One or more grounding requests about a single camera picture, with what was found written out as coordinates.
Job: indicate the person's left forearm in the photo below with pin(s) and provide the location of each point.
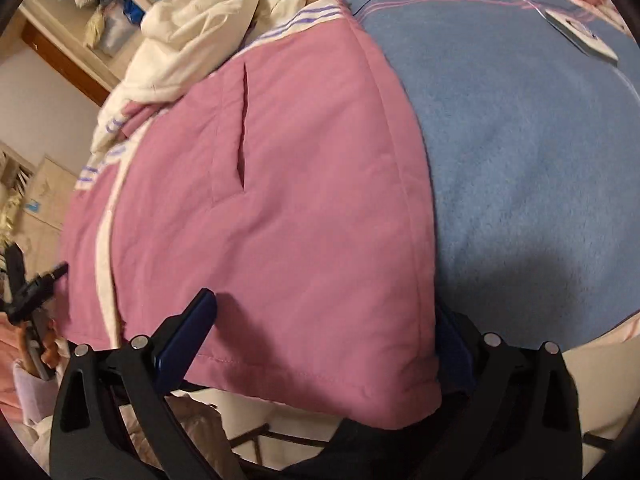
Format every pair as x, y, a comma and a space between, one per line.
22, 390

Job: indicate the person's left hand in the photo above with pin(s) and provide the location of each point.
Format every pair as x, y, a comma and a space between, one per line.
49, 347

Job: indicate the white and pink padded jacket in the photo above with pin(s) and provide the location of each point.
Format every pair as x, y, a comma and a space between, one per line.
280, 200

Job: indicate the clear plastic storage box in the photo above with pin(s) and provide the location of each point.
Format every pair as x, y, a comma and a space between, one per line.
117, 30

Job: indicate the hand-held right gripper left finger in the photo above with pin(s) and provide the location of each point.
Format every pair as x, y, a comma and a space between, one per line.
185, 332

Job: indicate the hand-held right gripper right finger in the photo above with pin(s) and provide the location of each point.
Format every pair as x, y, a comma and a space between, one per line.
452, 350

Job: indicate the dark cloth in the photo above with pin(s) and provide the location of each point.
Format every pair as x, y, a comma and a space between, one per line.
360, 450

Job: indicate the light wooden cabinet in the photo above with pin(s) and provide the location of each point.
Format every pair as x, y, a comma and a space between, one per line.
42, 200

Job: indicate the blue plaid bed blanket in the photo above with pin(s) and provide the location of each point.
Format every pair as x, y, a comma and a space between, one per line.
500, 135

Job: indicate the wooden wardrobe with glass doors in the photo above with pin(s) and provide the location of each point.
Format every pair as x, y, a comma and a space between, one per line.
60, 25

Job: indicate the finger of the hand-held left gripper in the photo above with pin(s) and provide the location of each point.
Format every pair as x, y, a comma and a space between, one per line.
35, 290

